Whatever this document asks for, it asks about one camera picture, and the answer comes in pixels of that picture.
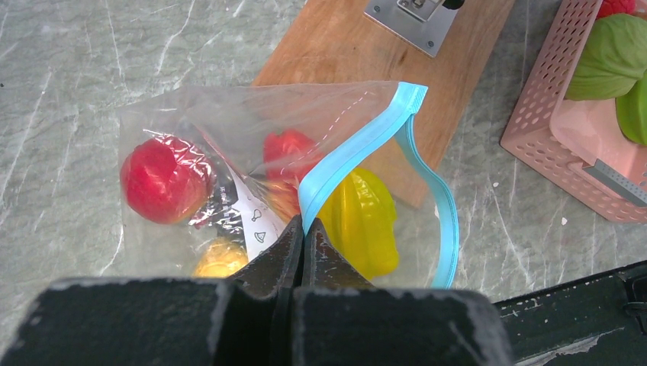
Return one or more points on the red toy apple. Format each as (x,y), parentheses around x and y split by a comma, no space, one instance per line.
(167,180)

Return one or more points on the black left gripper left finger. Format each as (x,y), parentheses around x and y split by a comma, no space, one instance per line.
(276,267)

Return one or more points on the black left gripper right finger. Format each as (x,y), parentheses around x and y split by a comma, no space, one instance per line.
(324,266)

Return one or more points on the pink perforated plastic basket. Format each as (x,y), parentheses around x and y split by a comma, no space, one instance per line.
(577,145)

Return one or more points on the clear zip top bag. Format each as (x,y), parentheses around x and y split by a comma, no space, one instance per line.
(358,124)

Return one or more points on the green toy cabbage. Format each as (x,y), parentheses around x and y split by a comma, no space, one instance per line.
(613,59)

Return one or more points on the wooden cutting board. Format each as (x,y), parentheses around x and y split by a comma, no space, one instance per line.
(335,42)

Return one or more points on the red orange toy mango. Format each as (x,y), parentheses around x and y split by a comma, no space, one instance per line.
(287,156)

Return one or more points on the yellow toy walnut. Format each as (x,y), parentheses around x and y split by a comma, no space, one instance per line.
(222,259)

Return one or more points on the metal hinge bracket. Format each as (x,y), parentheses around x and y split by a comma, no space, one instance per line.
(424,24)

